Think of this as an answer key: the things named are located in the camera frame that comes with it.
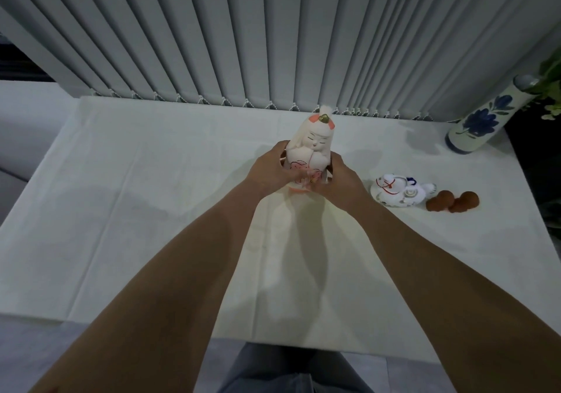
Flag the person's left hand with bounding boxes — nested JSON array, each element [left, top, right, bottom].
[[245, 140, 310, 194]]

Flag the person's right hand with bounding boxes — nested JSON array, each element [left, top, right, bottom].
[[307, 152, 371, 214]]

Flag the white ceramic doll figurine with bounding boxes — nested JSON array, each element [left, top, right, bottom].
[[280, 105, 337, 193]]

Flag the person's right forearm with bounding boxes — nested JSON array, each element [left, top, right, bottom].
[[346, 196, 561, 393]]

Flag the person's left forearm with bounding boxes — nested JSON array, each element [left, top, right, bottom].
[[27, 177, 265, 393]]

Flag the white ceramic cat figurine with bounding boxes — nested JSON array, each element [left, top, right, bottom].
[[370, 173, 437, 208]]

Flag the brown gourd figurine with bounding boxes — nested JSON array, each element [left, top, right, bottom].
[[426, 190, 480, 214]]

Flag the grey vertical blinds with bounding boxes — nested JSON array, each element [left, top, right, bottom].
[[0, 0, 561, 123]]

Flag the white tablecloth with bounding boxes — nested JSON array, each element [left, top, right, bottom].
[[0, 95, 561, 365]]

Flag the white vase with blue flower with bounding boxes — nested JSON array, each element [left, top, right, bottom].
[[445, 74, 541, 155]]

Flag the person's grey trousers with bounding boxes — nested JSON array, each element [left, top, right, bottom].
[[217, 341, 375, 393]]

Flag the green plant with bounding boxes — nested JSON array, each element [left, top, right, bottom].
[[528, 47, 561, 121]]

